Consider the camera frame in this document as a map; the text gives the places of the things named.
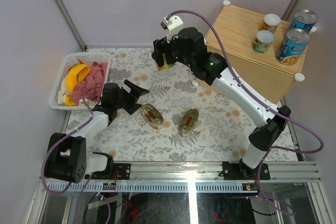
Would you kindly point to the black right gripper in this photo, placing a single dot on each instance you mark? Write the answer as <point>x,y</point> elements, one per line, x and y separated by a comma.
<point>159,48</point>

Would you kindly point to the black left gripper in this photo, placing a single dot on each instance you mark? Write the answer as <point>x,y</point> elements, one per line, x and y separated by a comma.
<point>136,91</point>

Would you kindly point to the gold oval fish tin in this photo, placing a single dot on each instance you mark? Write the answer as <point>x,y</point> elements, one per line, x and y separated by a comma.
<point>188,122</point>

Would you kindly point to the dark green small can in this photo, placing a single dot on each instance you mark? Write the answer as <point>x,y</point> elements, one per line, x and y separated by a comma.
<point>263,40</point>

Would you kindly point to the yellow jar white lid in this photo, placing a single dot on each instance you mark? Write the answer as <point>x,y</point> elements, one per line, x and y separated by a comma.
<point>270,23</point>

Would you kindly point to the blue soup can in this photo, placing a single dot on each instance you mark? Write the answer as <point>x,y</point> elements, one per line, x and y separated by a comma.
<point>293,45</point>
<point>303,19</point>

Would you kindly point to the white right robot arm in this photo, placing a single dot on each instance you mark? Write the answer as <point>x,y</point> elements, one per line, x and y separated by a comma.
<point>268,118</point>

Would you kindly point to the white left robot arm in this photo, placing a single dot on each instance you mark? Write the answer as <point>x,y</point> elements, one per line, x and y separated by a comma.
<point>67,158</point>

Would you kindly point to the gold oval tin under jar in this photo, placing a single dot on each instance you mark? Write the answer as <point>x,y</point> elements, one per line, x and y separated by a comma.
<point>152,116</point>

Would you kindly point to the pink cloth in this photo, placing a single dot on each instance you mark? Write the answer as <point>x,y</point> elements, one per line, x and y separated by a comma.
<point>94,79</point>

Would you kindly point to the yellow cloth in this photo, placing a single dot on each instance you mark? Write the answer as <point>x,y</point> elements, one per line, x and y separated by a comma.
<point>76,74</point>

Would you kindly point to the wooden cube cabinet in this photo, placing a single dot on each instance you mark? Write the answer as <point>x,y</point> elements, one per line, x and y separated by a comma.
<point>237,28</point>

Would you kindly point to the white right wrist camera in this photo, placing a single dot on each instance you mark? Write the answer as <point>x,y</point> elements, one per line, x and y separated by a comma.
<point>173,25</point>

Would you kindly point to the aluminium frame rail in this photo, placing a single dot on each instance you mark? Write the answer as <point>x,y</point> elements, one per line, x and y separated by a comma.
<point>222,177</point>

